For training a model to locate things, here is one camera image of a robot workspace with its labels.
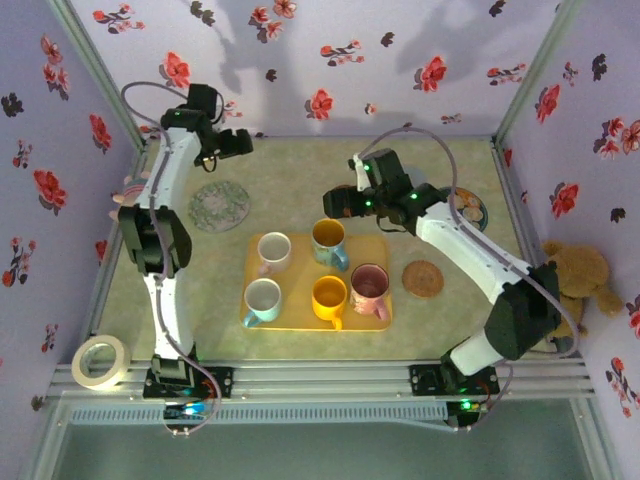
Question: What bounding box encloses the lilac left arm cable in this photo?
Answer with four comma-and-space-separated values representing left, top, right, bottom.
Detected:
121, 81, 224, 439

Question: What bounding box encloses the doll head plush toy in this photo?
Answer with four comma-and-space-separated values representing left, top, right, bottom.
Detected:
108, 169, 152, 221

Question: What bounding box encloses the masking tape roll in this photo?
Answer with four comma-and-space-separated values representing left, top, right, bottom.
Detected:
71, 333, 132, 392

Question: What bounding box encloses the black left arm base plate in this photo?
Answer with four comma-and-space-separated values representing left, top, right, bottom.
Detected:
143, 354, 235, 401

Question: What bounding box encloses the lilac arm cable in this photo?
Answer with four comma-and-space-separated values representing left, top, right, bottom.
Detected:
357, 127, 584, 434
121, 81, 224, 439

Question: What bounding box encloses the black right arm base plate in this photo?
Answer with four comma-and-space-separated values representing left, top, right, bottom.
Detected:
408, 363, 501, 399

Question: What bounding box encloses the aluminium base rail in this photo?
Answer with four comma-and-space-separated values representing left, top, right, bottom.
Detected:
47, 359, 596, 401

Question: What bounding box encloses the blue knitted round coaster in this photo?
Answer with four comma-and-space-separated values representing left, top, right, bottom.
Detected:
402, 164, 432, 190

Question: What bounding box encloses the lilac right arm cable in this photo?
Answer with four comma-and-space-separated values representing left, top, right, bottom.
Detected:
357, 127, 584, 434

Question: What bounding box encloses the dark bear print coaster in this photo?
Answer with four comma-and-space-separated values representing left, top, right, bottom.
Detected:
439, 186, 489, 234

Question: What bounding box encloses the grey slotted cable duct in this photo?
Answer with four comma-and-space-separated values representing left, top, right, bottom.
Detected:
67, 403, 449, 425

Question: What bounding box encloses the aluminium side rail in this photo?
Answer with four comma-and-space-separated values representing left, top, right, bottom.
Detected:
84, 142, 151, 351
492, 142, 571, 359

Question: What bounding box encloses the blue butterfly mug yellow inside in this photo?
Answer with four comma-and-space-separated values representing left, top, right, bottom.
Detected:
310, 218, 351, 274

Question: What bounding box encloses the yellow plastic tray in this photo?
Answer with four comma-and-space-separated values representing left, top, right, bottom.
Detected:
238, 233, 395, 332

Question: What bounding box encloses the green floral round coaster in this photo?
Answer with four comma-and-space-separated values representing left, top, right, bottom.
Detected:
188, 179, 251, 234

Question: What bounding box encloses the light blue mug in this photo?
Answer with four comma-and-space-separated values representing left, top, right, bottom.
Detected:
242, 277, 284, 330

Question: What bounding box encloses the woven rattan round coaster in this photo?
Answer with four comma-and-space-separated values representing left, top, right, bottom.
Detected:
401, 259, 445, 300

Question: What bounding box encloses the brown teddy bear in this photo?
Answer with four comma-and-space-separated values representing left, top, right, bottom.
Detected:
542, 239, 625, 351

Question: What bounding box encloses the pink ghost print mug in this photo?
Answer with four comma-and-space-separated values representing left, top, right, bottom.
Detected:
348, 263, 392, 322

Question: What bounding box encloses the pale pink white mug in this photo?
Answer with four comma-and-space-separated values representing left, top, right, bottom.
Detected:
256, 231, 294, 276

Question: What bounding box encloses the aluminium frame post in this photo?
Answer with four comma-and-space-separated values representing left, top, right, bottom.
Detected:
492, 0, 584, 149
47, 0, 149, 151

